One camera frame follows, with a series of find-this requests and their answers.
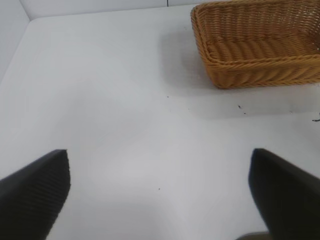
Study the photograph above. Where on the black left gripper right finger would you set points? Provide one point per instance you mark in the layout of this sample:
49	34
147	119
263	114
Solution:
287	197

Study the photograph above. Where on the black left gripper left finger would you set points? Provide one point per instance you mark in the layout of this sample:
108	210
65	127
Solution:
32	197

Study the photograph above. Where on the brown woven wicker basket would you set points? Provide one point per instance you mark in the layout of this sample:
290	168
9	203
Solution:
255	50

